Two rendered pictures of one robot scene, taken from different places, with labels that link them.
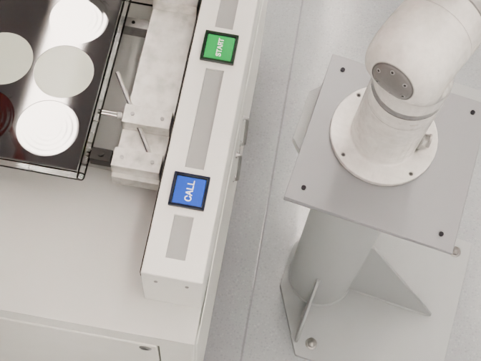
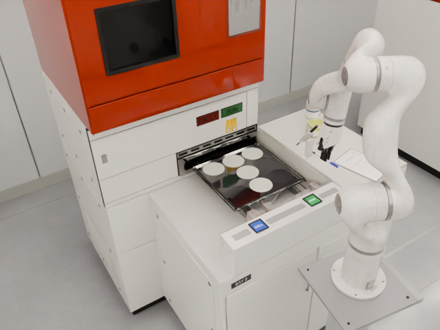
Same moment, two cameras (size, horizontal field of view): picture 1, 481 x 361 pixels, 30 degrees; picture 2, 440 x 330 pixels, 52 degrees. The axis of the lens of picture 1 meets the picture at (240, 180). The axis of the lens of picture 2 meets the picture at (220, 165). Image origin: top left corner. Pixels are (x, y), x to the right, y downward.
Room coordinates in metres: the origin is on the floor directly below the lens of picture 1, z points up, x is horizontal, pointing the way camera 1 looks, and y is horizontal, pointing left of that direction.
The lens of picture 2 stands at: (-0.26, -0.86, 2.12)
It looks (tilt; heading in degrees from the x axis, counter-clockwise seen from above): 36 degrees down; 57
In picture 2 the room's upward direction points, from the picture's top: 2 degrees counter-clockwise
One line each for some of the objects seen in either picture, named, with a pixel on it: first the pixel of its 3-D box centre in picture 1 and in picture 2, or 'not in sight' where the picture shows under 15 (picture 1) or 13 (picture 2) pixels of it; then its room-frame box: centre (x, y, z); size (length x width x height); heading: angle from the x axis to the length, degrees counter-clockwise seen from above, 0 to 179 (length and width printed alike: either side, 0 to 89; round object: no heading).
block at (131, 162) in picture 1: (137, 162); (255, 218); (0.59, 0.17, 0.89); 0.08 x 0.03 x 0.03; 87
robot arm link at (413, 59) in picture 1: (416, 61); (362, 216); (0.70, -0.23, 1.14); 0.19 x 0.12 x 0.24; 149
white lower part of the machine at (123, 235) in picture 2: not in sight; (164, 203); (0.57, 1.00, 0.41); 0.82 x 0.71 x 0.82; 177
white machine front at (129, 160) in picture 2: not in sight; (183, 141); (0.55, 0.66, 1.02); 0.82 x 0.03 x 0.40; 177
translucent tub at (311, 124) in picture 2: not in sight; (316, 129); (1.12, 0.40, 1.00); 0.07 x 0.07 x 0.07; 72
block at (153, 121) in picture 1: (147, 119); (272, 211); (0.67, 0.17, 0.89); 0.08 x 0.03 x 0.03; 87
